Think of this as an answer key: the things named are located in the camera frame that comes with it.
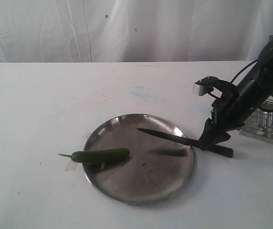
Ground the dark green cucumber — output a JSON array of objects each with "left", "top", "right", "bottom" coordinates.
[{"left": 100, "top": 162, "right": 106, "bottom": 171}]

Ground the white backdrop curtain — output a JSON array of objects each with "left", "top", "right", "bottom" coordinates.
[{"left": 0, "top": 0, "right": 273, "bottom": 62}]

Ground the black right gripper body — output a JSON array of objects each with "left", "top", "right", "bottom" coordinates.
[{"left": 211, "top": 80, "right": 253, "bottom": 130}]

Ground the black knife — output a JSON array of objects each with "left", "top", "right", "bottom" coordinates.
[{"left": 137, "top": 128, "right": 234, "bottom": 158}]

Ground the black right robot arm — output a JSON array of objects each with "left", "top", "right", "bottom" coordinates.
[{"left": 193, "top": 39, "right": 273, "bottom": 150}]

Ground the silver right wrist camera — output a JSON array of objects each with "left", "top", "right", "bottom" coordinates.
[{"left": 192, "top": 76, "right": 219, "bottom": 96}]

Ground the round steel plate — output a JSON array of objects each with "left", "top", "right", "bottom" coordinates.
[{"left": 84, "top": 114, "right": 195, "bottom": 205}]

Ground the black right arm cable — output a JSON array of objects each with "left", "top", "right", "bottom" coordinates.
[{"left": 229, "top": 59, "right": 273, "bottom": 113}]

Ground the green cucumber with stem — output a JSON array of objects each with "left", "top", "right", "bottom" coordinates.
[{"left": 58, "top": 148, "right": 130, "bottom": 163}]

